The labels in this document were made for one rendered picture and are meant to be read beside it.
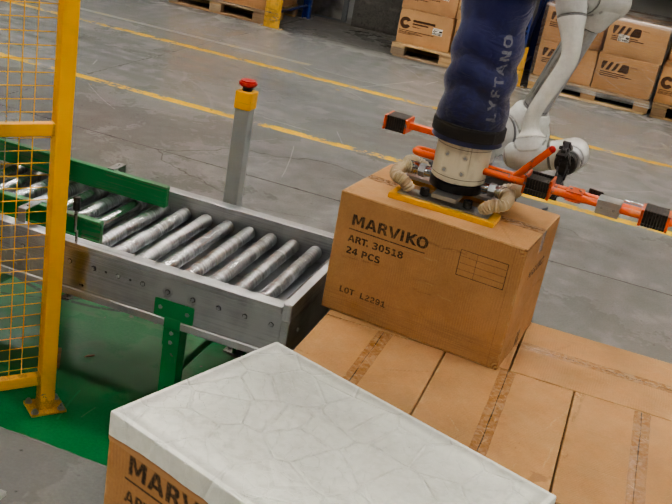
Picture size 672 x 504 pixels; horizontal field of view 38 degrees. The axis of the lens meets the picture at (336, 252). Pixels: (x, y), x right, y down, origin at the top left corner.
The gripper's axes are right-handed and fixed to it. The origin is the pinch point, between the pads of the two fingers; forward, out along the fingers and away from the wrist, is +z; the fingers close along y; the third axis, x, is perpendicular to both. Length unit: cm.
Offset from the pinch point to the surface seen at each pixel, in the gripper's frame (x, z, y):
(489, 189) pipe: 16.5, 16.3, 5.1
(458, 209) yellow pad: 22.2, 27.4, 10.4
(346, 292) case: 50, 35, 45
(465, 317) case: 11, 37, 39
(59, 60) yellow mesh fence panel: 138, 69, -14
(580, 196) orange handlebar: -10.6, 17.1, -0.6
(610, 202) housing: -19.4, 17.3, -1.3
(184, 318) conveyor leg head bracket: 95, 56, 61
